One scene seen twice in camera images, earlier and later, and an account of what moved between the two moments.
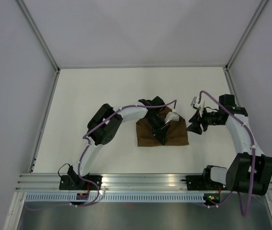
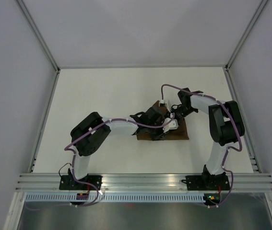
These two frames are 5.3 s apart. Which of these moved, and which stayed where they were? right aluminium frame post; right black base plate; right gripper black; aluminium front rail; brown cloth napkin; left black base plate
Moved: right gripper black; brown cloth napkin
Stayed: right aluminium frame post; left black base plate; right black base plate; aluminium front rail
